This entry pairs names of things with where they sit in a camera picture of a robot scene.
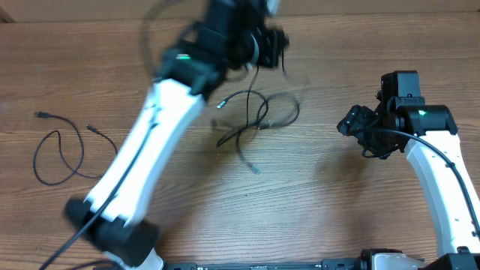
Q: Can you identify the black cable bundle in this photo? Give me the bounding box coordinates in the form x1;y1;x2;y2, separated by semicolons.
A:
209;48;312;176

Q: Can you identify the thin black separated cable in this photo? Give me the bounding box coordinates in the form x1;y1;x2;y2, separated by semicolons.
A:
32;111;119;187

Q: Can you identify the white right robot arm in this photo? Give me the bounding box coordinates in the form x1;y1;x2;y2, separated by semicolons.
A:
337;70;479;269

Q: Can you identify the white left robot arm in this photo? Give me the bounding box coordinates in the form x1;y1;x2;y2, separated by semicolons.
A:
64;1;288;269

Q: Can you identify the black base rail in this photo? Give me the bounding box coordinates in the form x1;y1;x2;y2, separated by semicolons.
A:
160;258;425;270

